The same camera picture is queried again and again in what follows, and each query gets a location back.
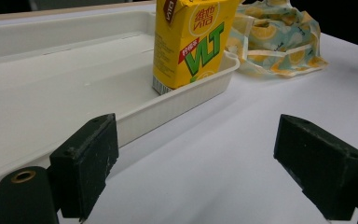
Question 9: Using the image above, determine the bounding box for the yellow drink carton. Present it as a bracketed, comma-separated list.
[152, 0, 242, 96]

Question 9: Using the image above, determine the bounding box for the lemon print cloth bag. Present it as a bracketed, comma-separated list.
[226, 0, 330, 78]

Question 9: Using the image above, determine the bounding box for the white plastic tray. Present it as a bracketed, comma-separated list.
[0, 10, 241, 207]

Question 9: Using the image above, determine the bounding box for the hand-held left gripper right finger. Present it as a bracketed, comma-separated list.
[273, 114, 358, 221]

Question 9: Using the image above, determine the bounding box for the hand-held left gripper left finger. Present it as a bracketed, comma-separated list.
[49, 113, 119, 220]

